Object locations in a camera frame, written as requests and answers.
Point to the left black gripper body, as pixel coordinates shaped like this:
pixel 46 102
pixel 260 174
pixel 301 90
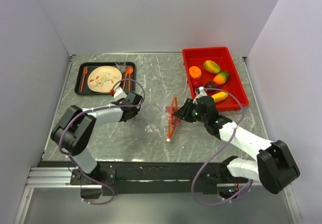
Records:
pixel 135 112

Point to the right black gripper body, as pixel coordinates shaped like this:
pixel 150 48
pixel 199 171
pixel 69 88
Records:
pixel 192 113

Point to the yellow fake fruit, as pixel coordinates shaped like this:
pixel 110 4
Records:
pixel 219 96

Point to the dark purple fake plum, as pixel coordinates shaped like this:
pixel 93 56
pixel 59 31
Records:
pixel 210 86

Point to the red fake apple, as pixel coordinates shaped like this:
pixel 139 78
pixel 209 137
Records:
pixel 196 83

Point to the clear zip top bag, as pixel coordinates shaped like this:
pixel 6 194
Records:
pixel 156 119

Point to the green orange fake mango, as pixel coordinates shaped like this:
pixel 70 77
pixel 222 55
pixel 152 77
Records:
pixel 221 78

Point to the orange fake tangerine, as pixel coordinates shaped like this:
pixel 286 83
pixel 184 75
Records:
pixel 195 72

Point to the yellow fake lemon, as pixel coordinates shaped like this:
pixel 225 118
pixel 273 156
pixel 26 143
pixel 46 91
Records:
pixel 211 67

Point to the purple fake grapes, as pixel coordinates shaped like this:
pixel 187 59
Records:
pixel 173 121

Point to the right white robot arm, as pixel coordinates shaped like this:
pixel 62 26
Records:
pixel 272 163

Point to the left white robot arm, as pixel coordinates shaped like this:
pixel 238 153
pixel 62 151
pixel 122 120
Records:
pixel 73 131

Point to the orange plastic spoon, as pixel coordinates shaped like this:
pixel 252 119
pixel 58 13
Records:
pixel 129 71

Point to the beige bird plate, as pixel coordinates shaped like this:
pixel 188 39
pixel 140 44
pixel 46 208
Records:
pixel 102 79

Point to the clear plastic cup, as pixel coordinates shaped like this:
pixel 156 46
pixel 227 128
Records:
pixel 121 64

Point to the red plastic bin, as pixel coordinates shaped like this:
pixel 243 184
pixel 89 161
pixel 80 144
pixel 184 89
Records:
pixel 221 56

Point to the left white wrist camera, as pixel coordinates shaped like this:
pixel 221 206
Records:
pixel 118 92

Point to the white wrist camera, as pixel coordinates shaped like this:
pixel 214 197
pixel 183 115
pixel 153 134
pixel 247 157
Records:
pixel 200 92
pixel 118 92

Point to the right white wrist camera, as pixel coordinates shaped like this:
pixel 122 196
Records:
pixel 200 92

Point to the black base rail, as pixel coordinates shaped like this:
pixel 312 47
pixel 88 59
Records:
pixel 153 178

